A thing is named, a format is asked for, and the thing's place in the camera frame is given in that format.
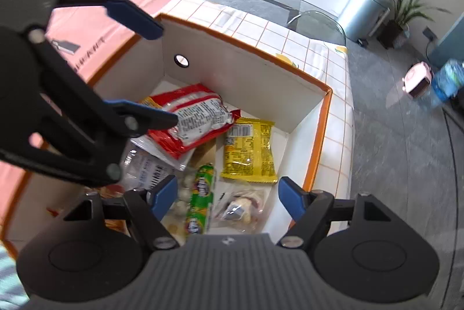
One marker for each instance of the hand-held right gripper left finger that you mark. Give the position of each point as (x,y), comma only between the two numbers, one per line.
(165,194)

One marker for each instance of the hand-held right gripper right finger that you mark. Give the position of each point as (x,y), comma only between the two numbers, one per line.
(290,194)

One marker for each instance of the red orange chips bag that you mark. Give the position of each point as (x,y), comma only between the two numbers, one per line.
(150,102)

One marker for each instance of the clear bag of white candies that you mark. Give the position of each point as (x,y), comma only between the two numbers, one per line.
(152,168)

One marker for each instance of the green sausage stick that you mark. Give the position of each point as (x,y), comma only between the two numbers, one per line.
(201,194)

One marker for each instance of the red snack packet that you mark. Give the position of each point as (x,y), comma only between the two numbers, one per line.
(195,118)

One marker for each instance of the brown candy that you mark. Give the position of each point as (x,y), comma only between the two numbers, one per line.
(239,210)

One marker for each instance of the yellow snack packet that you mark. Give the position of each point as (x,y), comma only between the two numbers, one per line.
(248,150)

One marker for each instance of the orange cardboard box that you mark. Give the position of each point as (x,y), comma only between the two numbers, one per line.
(253,85)

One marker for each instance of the pink table mat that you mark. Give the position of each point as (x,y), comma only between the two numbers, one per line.
(119,35)

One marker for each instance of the pink heater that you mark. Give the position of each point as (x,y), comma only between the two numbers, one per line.
(418,80)

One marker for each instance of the teal striped cloth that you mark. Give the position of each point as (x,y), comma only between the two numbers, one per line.
(12,281)

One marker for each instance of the blue water bottle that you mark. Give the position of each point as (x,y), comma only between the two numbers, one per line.
(447,80)

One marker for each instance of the silver trash can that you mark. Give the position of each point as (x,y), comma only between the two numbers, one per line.
(362,11)

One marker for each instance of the potted long leaf plant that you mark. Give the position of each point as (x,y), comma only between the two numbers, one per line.
(402,12)

